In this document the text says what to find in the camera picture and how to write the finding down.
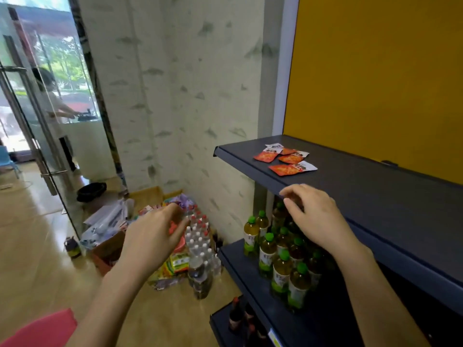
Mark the pink red plastic stool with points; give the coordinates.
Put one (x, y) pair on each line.
(39, 330)

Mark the yellow shelf price tag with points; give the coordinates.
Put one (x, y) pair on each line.
(275, 338)

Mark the open yellow cardboard box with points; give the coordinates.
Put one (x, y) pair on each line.
(148, 196)

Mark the green yellow snack packet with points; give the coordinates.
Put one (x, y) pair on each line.
(177, 263)

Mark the yellow back panel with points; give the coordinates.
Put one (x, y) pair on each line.
(379, 75)

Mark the black panel clip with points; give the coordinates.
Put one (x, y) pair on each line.
(389, 163)

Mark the small dark jar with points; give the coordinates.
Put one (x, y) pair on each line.
(72, 247)

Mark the dark blue metal shelf unit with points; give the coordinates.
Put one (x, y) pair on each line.
(379, 213)

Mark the pile of white plastic bags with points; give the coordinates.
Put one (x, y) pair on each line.
(105, 220)

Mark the orange white snack packet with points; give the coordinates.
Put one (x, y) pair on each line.
(292, 158)
(267, 156)
(287, 169)
(288, 151)

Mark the brown cardboard box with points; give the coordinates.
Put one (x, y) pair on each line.
(106, 252)

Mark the person's right hand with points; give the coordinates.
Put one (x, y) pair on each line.
(322, 220)

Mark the person's left hand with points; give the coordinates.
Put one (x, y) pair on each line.
(148, 242)

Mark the black plastic container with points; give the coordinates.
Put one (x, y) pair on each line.
(91, 192)

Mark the person's right thumb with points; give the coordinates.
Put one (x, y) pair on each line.
(293, 212)

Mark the blue chair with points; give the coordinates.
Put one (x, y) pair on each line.
(6, 158)

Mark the group of green-capped tea bottles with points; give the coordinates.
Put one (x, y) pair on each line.
(282, 271)

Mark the person's left forearm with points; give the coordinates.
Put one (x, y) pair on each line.
(108, 307)

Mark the group of red-capped water bottles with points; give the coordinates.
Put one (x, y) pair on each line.
(199, 249)

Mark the person's right forearm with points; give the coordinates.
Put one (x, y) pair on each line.
(379, 303)

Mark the red plastic basket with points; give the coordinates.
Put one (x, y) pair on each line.
(179, 243)

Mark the glass door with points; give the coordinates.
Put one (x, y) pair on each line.
(39, 115)

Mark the purple snack packet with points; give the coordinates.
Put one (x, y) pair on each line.
(181, 200)

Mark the person's left thumb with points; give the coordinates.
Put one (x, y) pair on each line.
(181, 231)

